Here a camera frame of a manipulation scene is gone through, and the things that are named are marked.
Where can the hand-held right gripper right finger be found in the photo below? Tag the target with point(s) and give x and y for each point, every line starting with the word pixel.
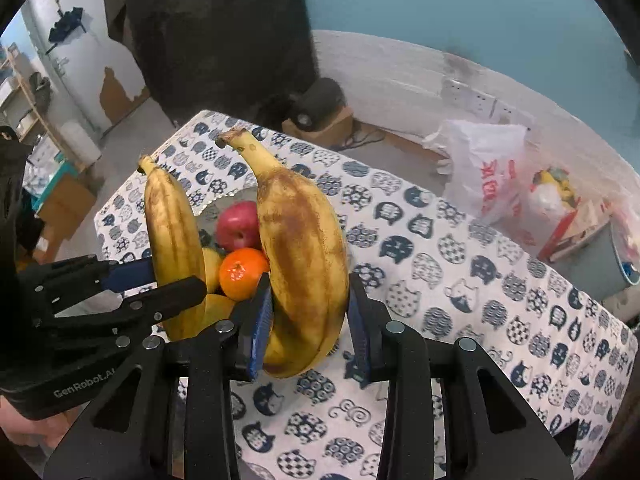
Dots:
pixel 359 335

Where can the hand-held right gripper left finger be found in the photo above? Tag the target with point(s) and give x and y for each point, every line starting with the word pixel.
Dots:
pixel 257 330

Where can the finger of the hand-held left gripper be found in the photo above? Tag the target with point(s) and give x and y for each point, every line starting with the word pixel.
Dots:
pixel 130 275
pixel 170 297

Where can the green mango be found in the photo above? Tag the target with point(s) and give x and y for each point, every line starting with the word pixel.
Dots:
pixel 217 310

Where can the spotted yellow banana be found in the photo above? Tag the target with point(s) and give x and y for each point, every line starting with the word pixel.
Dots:
pixel 300 260
pixel 172 240

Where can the large orange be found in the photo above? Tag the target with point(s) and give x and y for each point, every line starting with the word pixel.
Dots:
pixel 242 272

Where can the green glass plate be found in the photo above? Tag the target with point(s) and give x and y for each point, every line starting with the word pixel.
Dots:
pixel 206 225

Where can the red apple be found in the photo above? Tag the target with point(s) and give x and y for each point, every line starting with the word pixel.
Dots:
pixel 237 225

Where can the person's left hand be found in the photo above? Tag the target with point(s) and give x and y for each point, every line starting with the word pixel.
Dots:
pixel 35 432

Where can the brown cardboard box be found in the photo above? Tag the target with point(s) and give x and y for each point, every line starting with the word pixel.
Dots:
pixel 65 205

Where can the cat print tablecloth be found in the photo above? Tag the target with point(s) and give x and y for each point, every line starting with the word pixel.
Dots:
pixel 450 270

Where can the teal box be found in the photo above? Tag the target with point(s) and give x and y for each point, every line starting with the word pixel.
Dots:
pixel 47 185

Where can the wooden shelf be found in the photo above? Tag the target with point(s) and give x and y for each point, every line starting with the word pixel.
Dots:
pixel 37 110

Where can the white plastic bag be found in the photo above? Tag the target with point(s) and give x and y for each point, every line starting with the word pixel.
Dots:
pixel 480 170

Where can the black round speaker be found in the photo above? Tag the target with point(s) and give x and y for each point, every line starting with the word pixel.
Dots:
pixel 322 95

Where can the cardboard carton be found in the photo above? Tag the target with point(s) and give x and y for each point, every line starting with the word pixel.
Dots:
pixel 585 225

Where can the black panel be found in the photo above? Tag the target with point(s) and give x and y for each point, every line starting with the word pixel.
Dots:
pixel 215 35

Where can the blue umbrella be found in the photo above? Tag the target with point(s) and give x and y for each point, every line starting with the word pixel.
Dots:
pixel 65 27

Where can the blue trash bin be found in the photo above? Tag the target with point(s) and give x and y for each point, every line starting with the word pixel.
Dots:
pixel 610 260

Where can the clear plastic bin liner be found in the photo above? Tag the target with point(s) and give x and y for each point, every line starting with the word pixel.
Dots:
pixel 625 225

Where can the white wall socket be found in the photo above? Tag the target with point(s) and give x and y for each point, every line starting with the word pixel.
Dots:
pixel 482 102
pixel 457 90
pixel 506 111

